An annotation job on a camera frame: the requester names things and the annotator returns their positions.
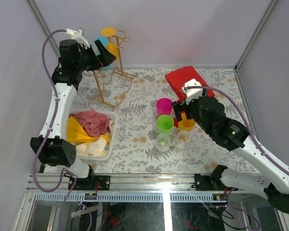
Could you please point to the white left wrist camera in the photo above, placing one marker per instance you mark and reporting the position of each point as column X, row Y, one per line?
column 78, row 35

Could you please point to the pink crumpled cloth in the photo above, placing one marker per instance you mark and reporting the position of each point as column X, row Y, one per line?
column 93, row 123

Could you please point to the green plastic wine glass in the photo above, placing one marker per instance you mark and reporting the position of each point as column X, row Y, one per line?
column 165, row 124

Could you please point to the cream cloth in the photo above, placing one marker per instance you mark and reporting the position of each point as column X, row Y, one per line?
column 93, row 149

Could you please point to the teal plastic wine glass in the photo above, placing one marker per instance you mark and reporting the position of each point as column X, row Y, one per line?
column 105, row 42

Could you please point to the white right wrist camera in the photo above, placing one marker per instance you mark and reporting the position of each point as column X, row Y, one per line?
column 190, row 92

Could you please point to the grey cable duct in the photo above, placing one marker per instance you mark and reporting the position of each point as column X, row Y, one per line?
column 144, row 197

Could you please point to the yellow cloth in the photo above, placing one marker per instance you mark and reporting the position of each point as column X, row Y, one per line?
column 76, row 134

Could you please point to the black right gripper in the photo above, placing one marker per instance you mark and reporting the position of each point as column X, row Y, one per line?
column 178, row 107

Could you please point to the clear wine glass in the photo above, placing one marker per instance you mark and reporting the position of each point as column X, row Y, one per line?
column 162, row 146
column 182, row 141

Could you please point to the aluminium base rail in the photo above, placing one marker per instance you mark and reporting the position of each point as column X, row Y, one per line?
column 116, row 182

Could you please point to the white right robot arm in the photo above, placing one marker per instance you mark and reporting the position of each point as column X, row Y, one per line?
column 272, row 185

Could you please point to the magenta plastic wine glass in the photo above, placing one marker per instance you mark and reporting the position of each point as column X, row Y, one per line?
column 164, row 106

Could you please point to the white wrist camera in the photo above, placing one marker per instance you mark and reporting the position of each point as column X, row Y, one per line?
column 78, row 35
column 190, row 92

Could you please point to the red folded cloth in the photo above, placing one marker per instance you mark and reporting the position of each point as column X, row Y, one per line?
column 177, row 78

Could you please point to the red plastic wine glass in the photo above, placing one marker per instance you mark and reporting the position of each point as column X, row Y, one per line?
column 175, row 121

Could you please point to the orange plastic wine glass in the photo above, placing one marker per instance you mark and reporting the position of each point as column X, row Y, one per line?
column 185, row 124
column 109, row 32

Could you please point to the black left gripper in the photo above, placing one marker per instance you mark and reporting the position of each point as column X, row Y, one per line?
column 105, row 57

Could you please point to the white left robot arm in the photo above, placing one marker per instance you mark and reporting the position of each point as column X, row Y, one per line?
column 51, row 147

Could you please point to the white plastic basket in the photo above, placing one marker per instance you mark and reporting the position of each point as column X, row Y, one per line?
column 111, row 134

